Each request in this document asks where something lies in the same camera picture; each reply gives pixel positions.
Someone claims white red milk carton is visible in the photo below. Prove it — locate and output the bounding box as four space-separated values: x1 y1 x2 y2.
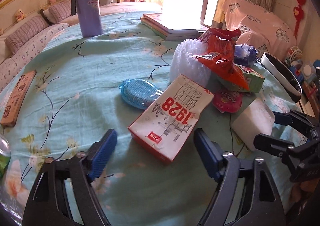
128 75 214 164

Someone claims red snack bag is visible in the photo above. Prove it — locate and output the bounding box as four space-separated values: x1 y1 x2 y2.
193 27 249 90

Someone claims black round trash bin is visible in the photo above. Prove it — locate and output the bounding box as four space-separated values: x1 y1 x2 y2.
260 52 303 103

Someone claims white foam block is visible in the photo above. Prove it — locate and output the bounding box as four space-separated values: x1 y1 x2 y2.
231 98 275 151

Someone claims green juice box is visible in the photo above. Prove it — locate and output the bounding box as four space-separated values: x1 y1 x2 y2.
217 65 265 93

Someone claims pink jelly pouch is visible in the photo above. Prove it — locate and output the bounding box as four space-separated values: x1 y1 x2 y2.
212 89 242 113

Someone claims blue hairbrush in package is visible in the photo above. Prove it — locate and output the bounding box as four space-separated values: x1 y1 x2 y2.
119 79 163 110

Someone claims purple plastic wrapper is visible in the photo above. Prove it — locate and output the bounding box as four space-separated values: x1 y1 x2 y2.
234 44 258 67

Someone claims light blue floral tablecloth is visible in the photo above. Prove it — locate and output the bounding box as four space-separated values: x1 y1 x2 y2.
0 11 308 226

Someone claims green plastic bottle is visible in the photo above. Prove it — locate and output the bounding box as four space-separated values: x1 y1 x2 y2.
0 134 11 178

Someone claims pink heart patterned bed cover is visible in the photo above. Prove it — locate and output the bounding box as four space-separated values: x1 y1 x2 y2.
222 0 297 61

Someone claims wooden mahjong ruler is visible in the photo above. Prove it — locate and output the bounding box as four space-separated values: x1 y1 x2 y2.
1 70 36 127

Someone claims white foam fruit net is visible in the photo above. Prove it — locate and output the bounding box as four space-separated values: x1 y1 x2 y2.
169 39 211 88

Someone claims red chinese knot decoration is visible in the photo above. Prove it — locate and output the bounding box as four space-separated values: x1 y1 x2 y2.
293 0 306 38

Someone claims stack of colourful books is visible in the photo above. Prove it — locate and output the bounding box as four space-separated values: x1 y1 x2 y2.
140 13 208 41

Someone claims sofa with pink cover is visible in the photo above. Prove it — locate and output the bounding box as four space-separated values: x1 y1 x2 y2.
0 0 161 92

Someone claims striped pink pillow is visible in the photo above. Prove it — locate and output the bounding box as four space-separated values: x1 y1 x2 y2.
5 14 49 54
48 0 71 23

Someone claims purple thermos bottle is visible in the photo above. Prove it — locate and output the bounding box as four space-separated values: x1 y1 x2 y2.
71 0 103 38

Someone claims small teddy bear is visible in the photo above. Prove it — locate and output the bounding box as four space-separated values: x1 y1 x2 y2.
15 9 27 22

